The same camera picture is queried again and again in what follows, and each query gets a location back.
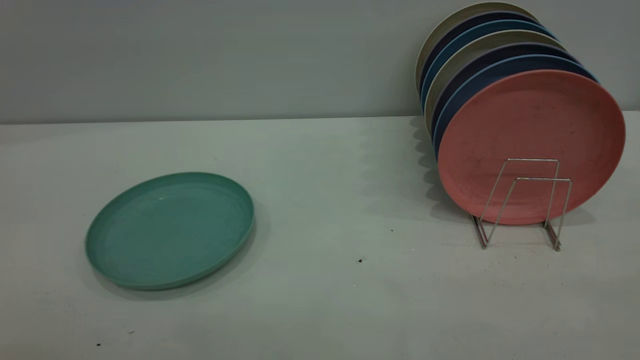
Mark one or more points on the green round plate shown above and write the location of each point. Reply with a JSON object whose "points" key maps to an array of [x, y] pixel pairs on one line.
{"points": [[170, 230]]}

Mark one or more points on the dark purple round plate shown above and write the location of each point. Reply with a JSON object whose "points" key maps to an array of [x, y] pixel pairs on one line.
{"points": [[500, 55]]}

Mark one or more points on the pink round plate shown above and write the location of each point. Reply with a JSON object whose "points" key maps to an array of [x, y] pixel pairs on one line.
{"points": [[530, 125]]}

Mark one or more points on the dark navy round plate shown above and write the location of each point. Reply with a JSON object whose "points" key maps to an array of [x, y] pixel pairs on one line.
{"points": [[470, 25]]}

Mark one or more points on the beige round plate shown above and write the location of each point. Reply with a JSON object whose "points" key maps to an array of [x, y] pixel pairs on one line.
{"points": [[450, 22], [480, 45]]}

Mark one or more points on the teal blue round plate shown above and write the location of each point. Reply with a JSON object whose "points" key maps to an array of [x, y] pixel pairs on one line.
{"points": [[475, 34]]}

